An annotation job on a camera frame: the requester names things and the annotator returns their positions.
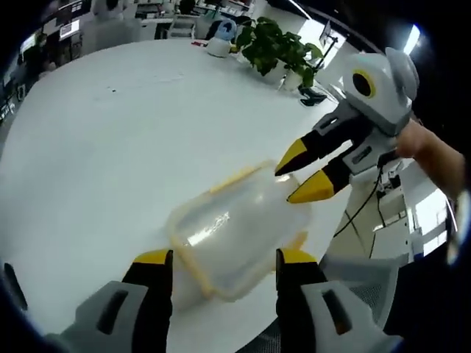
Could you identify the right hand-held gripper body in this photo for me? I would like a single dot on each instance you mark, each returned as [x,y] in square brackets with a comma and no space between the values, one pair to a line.
[390,99]

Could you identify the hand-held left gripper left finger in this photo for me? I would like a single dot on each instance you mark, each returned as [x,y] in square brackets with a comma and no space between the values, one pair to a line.
[110,316]

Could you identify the white blue round appliance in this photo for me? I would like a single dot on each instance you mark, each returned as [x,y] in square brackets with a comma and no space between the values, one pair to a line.
[221,40]

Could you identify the person's right hand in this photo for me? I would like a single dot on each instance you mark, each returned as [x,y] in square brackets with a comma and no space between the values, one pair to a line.
[412,141]

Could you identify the clear plastic box yellow buckles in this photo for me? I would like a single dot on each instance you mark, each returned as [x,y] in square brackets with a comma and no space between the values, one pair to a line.
[235,235]

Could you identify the potted green plant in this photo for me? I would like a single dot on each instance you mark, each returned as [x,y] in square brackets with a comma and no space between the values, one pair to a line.
[265,44]

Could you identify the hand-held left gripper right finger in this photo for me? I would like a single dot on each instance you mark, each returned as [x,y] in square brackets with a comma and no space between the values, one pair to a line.
[316,316]

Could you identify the small monitor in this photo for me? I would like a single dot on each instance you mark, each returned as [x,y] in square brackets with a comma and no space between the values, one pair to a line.
[69,29]

